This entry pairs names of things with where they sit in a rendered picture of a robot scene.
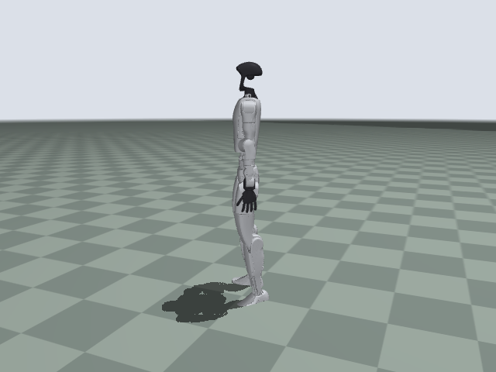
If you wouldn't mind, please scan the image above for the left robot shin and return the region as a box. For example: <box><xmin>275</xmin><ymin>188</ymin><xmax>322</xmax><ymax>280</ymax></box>
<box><xmin>243</xmin><ymin>237</ymin><xmax>264</xmax><ymax>296</ymax></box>

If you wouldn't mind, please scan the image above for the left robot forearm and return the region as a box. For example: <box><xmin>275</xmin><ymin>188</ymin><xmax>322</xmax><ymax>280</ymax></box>
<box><xmin>242</xmin><ymin>139</ymin><xmax>256</xmax><ymax>187</ymax></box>

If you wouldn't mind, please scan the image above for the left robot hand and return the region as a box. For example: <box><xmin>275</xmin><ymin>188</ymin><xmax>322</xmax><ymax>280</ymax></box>
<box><xmin>236</xmin><ymin>178</ymin><xmax>257</xmax><ymax>213</ymax></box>

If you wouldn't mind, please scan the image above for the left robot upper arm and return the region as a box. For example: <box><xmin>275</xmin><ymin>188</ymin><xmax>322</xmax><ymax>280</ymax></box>
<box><xmin>238</xmin><ymin>100</ymin><xmax>257</xmax><ymax>152</ymax></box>

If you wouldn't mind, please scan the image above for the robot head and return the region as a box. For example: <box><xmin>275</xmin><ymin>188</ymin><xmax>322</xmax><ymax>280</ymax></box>
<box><xmin>236</xmin><ymin>62</ymin><xmax>263</xmax><ymax>99</ymax></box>

